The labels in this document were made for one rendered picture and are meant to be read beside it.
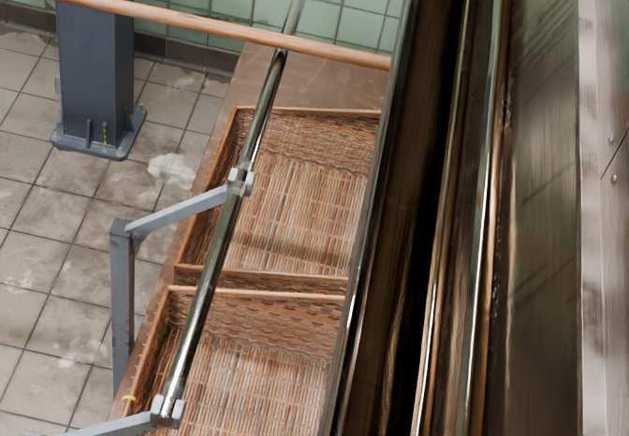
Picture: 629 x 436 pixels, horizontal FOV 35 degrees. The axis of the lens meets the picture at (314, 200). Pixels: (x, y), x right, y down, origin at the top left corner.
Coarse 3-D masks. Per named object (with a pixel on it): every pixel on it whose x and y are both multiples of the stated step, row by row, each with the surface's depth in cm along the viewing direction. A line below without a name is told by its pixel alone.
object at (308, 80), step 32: (256, 64) 287; (288, 64) 289; (320, 64) 291; (352, 64) 293; (256, 96) 278; (288, 96) 280; (320, 96) 282; (352, 96) 284; (224, 128) 268; (192, 192) 251; (320, 192) 257; (160, 288) 230; (128, 384) 212; (192, 384) 214; (256, 384) 216; (288, 416) 212; (320, 416) 213
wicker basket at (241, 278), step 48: (240, 144) 262; (288, 144) 258; (336, 144) 255; (288, 192) 254; (336, 192) 257; (192, 240) 231; (240, 240) 242; (288, 240) 243; (336, 240) 246; (240, 288) 217; (288, 288) 214; (336, 288) 210
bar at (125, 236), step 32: (288, 32) 204; (256, 128) 184; (224, 192) 179; (128, 224) 193; (160, 224) 188; (224, 224) 168; (128, 256) 196; (224, 256) 164; (128, 288) 204; (128, 320) 212; (192, 320) 154; (128, 352) 221; (192, 352) 150; (128, 416) 150; (160, 416) 142
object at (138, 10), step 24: (72, 0) 198; (96, 0) 198; (120, 0) 198; (168, 24) 199; (192, 24) 198; (216, 24) 197; (240, 24) 198; (288, 48) 198; (312, 48) 197; (336, 48) 197
